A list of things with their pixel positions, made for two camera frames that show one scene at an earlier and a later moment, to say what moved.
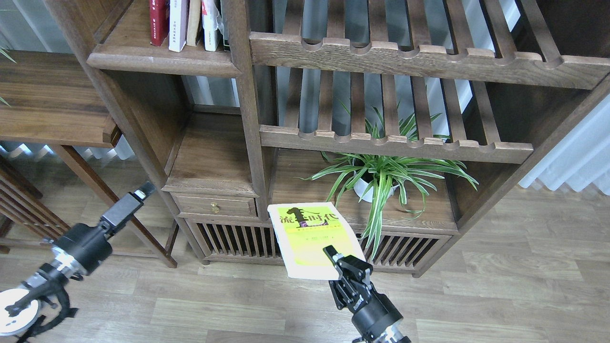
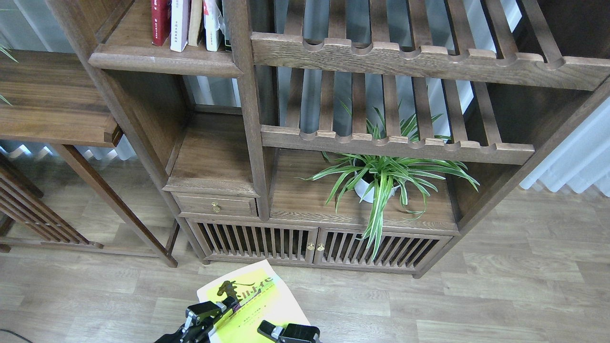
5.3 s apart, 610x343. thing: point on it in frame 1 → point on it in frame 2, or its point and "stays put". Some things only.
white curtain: (582, 157) stays put
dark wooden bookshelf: (415, 117) stays put
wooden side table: (47, 99) stays put
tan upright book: (193, 22) stays put
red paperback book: (159, 11) stays put
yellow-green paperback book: (303, 230) → (265, 297)
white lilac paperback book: (178, 13) stays put
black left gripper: (87, 246) → (195, 329)
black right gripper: (371, 311) → (290, 333)
